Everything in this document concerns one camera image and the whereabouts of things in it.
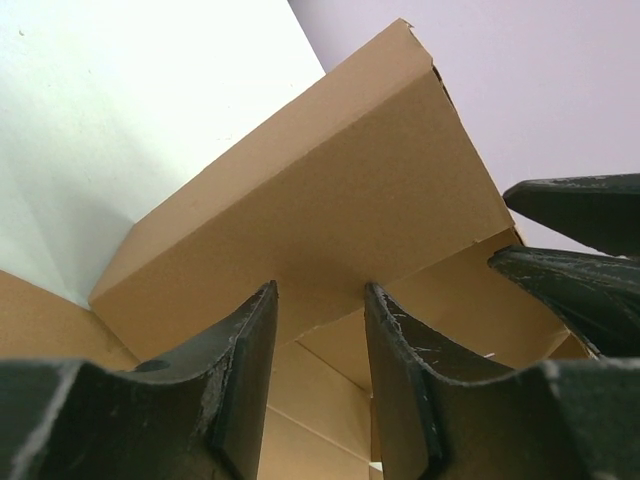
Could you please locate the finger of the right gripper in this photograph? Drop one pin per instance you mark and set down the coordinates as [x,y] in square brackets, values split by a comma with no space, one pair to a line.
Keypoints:
[596,297]
[599,212]

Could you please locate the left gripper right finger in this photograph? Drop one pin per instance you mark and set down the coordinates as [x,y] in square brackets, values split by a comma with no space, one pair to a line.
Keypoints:
[445,412]

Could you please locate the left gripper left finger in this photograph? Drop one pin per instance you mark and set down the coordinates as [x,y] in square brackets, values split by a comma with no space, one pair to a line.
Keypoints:
[194,412]

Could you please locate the cardboard box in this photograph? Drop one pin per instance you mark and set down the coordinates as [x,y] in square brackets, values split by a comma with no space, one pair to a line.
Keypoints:
[367,176]

